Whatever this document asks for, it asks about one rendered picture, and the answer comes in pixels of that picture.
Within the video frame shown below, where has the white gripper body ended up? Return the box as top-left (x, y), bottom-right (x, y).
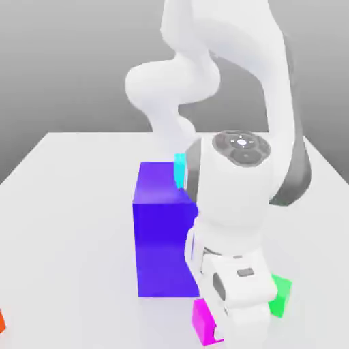
top-left (222, 295), bottom-right (271, 337)

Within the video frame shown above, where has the small magenta cube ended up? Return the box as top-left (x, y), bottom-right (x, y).
top-left (191, 297), bottom-right (225, 348)

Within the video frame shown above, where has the small green cube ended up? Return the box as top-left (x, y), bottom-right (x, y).
top-left (267, 273), bottom-right (293, 319)

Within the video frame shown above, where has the small cyan cube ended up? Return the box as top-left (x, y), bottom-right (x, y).
top-left (173, 153), bottom-right (188, 191)

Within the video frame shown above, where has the large blue box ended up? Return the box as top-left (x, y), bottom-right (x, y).
top-left (132, 161), bottom-right (200, 299)

